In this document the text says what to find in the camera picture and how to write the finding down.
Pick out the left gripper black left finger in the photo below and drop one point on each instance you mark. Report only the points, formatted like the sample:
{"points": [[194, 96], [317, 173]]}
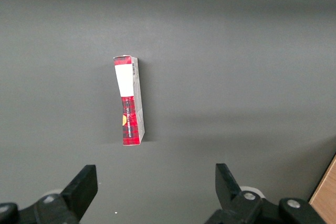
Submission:
{"points": [[76, 195]]}

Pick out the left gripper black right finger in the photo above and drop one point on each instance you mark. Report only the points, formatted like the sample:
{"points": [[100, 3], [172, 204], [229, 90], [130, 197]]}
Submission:
{"points": [[231, 203]]}

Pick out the red and grey carton box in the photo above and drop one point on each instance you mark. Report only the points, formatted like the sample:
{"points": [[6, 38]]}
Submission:
{"points": [[128, 119]]}

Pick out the oak wooden drawer cabinet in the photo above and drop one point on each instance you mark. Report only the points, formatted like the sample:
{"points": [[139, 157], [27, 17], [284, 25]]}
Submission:
{"points": [[325, 197]]}

